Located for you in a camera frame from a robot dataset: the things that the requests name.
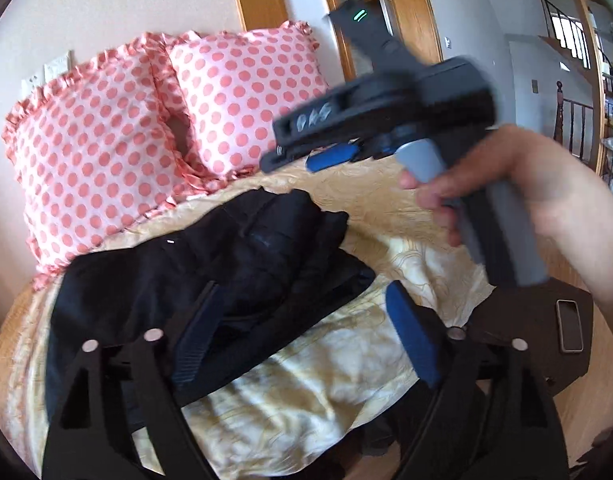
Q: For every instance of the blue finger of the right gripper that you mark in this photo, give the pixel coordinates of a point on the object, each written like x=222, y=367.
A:
x=332, y=156

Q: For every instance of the person's right hand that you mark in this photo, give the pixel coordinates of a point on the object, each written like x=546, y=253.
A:
x=549, y=180

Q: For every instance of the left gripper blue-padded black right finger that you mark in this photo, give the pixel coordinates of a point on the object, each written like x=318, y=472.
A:
x=490, y=415

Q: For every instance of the dark wooden bedside stand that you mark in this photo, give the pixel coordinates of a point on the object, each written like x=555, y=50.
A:
x=529, y=313

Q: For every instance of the black pants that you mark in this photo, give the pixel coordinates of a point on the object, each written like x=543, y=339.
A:
x=269, y=265

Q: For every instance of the left pink polka-dot pillow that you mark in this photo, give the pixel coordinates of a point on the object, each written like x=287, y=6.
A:
x=94, y=154

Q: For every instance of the right pink polka-dot pillow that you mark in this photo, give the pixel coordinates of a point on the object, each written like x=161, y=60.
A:
x=235, y=84

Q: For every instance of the white wall socket plate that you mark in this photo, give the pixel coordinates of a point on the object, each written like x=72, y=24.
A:
x=48, y=72

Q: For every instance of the smartphone on dark stand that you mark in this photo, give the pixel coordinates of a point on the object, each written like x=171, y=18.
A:
x=569, y=326

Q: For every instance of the pink polka-dot pillow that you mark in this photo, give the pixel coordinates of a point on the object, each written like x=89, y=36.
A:
x=235, y=84
x=94, y=154

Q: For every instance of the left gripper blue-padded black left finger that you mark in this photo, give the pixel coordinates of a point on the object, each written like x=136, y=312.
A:
x=118, y=417

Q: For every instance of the orange patterned bedspread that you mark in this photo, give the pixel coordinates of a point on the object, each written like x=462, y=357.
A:
x=343, y=372

